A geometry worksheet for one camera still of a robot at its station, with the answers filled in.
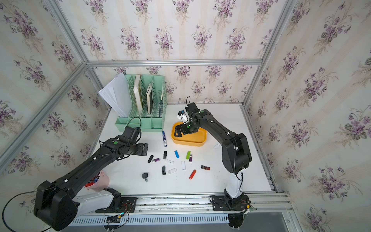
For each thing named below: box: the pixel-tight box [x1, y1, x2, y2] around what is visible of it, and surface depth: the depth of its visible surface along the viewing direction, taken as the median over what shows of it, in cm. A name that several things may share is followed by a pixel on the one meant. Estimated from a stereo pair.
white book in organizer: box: [133, 74, 143, 116], surface depth 100 cm
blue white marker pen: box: [162, 130, 168, 147], surface depth 100 cm
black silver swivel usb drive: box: [161, 165, 166, 176], surface depth 87 cm
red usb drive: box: [188, 169, 197, 180], surface depth 85 cm
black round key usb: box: [141, 172, 149, 183], surface depth 82 cm
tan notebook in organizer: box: [145, 83, 153, 115], surface depth 103 cm
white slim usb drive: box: [181, 160, 186, 171], surface depth 88 cm
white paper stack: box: [98, 72, 131, 117], surface depth 99 cm
